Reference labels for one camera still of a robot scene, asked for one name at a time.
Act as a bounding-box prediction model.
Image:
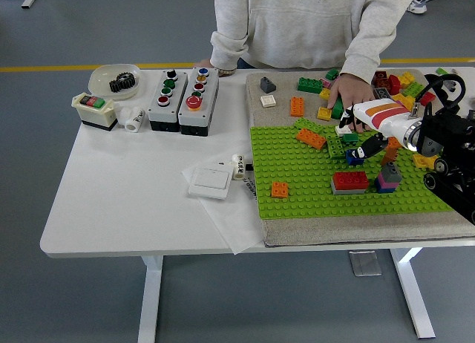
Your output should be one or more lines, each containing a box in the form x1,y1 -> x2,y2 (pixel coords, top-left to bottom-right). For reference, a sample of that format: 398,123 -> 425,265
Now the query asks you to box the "yellow flat brick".
412,153 -> 433,169

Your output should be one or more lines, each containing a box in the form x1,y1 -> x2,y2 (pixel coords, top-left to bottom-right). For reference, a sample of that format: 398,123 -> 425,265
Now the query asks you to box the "grey emergency-stop control box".
178,66 -> 220,137

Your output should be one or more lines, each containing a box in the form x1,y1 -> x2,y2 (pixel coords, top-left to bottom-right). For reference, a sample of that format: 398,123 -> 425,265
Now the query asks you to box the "cream switch box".
71,91 -> 119,133

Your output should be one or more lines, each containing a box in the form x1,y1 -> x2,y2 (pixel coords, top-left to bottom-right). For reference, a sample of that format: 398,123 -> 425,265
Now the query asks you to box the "grey-brown mat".
245,68 -> 475,248

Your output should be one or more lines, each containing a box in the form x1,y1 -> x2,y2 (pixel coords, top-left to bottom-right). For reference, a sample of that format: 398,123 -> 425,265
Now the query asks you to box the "red long brick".
332,171 -> 370,191

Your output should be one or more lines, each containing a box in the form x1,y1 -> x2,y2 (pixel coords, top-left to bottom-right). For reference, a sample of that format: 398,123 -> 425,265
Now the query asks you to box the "white pipe tee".
116,105 -> 146,134

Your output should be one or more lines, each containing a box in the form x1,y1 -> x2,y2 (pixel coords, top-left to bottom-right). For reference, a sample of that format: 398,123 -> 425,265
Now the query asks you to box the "person's right hand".
192,58 -> 238,78

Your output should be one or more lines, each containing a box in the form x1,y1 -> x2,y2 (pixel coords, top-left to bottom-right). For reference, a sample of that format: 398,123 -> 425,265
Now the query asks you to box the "lime green long brick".
325,134 -> 348,160
293,117 -> 325,134

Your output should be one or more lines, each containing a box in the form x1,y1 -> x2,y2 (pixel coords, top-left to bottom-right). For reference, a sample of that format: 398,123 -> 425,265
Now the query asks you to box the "green studded baseplate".
249,124 -> 457,221

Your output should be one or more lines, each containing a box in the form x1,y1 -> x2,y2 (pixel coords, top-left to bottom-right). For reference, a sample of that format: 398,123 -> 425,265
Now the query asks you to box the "white paper sheet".
180,160 -> 265,255

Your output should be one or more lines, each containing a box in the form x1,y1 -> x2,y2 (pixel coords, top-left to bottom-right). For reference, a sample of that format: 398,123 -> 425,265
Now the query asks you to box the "white wall switch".
188,163 -> 235,201

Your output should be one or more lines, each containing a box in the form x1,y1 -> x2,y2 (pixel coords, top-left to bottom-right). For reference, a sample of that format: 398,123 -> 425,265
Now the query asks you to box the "yellow floor tape line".
0,56 -> 475,74

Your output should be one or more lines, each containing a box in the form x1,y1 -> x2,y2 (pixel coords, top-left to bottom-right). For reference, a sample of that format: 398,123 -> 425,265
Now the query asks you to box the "black gear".
108,72 -> 137,96

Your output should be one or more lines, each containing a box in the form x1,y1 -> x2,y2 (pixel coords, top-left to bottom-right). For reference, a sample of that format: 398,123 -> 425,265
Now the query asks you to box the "white label strip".
242,176 -> 258,200

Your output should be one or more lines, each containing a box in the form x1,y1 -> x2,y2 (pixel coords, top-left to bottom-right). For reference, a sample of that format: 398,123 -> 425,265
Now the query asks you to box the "orange square brick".
270,181 -> 290,199

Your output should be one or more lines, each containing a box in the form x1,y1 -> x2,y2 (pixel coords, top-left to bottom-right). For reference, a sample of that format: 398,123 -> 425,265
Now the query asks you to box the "white plastic bowl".
88,63 -> 143,101

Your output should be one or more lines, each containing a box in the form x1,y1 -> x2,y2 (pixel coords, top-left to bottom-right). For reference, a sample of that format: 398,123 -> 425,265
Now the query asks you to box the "dark green long brick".
330,97 -> 347,120

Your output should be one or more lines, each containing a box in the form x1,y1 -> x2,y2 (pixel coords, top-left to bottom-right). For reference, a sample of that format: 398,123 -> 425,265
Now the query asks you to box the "person's left hand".
327,73 -> 376,116

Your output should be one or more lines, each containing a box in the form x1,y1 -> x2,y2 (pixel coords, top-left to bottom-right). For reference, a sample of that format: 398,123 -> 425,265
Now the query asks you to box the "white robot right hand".
338,100 -> 419,160

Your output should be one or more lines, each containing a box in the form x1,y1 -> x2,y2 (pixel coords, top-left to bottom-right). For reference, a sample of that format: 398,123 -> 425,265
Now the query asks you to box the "silver floor plate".
348,249 -> 383,278

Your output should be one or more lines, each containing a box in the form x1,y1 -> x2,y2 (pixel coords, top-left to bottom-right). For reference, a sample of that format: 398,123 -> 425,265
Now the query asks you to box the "grey four-button control box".
148,68 -> 189,132

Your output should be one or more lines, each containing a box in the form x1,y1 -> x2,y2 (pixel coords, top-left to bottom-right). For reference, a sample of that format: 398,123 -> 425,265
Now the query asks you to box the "magenta square brick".
374,174 -> 397,190

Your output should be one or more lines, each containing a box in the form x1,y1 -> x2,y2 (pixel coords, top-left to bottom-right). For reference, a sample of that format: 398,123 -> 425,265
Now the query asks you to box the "white table leg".
137,254 -> 165,343
389,246 -> 436,340

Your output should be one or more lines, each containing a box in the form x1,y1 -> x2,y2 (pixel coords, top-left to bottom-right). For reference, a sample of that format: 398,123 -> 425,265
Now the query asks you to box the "small white pipe fitting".
230,154 -> 247,181

